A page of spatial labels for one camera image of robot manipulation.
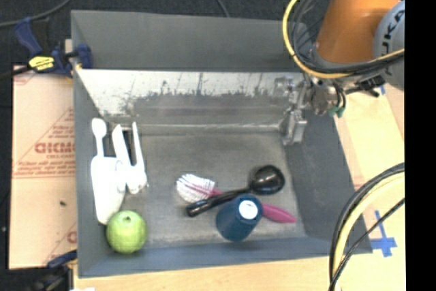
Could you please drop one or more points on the green apple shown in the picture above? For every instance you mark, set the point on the green apple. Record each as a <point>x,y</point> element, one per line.
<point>126,231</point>

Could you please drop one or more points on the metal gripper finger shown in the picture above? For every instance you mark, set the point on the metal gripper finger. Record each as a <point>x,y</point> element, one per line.
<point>294,127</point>
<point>289,87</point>

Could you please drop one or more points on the brown cardboard board red print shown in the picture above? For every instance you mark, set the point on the brown cardboard board red print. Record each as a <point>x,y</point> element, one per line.
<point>41,163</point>

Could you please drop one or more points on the black plastic ladle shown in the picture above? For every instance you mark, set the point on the black plastic ladle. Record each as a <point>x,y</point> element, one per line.
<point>267,179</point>

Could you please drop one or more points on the dark blue cup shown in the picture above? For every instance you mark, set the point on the dark blue cup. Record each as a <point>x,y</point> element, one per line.
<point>235,221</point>

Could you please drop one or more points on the grey metal bin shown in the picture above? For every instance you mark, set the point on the grey metal bin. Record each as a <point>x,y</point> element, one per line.
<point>218,160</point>

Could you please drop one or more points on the white plastic spatula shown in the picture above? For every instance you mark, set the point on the white plastic spatula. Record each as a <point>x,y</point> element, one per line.
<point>107,187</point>

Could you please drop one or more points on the white plastic tongs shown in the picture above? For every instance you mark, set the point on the white plastic tongs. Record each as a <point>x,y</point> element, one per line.
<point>136,173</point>

